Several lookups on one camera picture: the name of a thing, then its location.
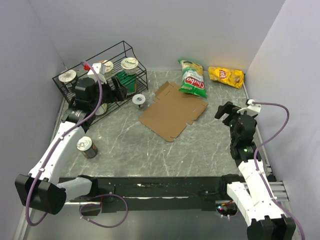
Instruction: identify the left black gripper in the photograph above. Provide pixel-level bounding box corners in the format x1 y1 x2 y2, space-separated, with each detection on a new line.
90 75 128 110

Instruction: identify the brown cardboard box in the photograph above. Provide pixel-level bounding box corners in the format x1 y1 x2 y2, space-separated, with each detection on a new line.
138 81 208 142

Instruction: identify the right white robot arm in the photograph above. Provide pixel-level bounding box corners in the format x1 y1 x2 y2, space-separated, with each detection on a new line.
214 99 297 240

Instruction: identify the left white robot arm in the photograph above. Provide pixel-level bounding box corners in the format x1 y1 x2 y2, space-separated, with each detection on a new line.
14 78 105 219

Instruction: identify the green snack bag in rack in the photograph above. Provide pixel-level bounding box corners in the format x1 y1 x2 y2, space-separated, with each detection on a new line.
115 70 137 96

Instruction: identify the orange yogurt cup on rack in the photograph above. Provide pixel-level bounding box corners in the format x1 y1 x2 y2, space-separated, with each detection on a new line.
100 60 114 79

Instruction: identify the Chobani yogurt cup on rack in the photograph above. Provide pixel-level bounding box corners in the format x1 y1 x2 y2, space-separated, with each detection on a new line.
121 57 139 75

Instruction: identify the small white yogurt cup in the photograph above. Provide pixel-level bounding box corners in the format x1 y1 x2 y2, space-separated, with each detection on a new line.
132 94 146 109

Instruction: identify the white cup lower rack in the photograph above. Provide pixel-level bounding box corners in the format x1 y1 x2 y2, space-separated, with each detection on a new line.
95 103 108 116

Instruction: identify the yellow Lays chips bag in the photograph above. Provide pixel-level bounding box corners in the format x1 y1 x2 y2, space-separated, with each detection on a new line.
208 66 245 89

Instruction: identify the green Chuba chips bag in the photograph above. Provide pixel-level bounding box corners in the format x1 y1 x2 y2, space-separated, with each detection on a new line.
178 60 207 98

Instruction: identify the dark yogurt cup on rack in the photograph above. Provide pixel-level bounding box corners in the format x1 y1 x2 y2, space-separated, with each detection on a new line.
58 69 78 88

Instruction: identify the dark tin can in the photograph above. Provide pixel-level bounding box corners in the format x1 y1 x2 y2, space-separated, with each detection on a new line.
76 136 98 159

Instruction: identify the black wire rack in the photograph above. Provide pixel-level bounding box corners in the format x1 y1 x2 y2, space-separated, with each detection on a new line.
52 40 149 126

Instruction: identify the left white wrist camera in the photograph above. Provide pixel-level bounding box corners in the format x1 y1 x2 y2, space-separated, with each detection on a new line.
83 62 107 84

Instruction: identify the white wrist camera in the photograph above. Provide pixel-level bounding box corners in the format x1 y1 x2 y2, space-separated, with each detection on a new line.
237 99 262 116
83 62 107 84

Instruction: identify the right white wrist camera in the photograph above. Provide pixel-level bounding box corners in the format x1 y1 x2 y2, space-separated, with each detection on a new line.
237 99 262 116

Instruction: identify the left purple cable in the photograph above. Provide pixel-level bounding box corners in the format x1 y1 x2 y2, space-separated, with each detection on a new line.
25 60 129 228

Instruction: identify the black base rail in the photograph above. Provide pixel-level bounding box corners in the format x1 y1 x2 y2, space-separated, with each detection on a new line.
73 174 241 213

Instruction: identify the aluminium extrusion rail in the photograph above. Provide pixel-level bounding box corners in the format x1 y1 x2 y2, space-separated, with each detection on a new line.
263 163 289 202

